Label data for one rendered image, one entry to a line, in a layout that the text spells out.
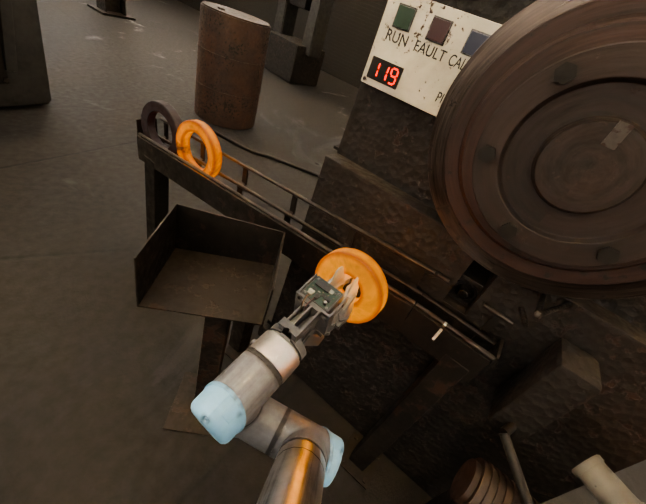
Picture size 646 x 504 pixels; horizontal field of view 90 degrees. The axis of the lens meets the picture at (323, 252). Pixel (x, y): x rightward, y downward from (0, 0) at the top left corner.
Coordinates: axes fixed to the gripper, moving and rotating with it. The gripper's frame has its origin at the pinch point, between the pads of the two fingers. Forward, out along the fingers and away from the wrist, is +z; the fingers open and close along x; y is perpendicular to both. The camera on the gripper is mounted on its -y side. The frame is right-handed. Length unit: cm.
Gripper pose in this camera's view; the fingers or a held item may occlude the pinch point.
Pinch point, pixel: (352, 279)
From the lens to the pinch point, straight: 64.8
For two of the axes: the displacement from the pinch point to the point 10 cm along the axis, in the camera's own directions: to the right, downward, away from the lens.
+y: 1.3, -6.4, -7.6
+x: -7.7, -5.4, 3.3
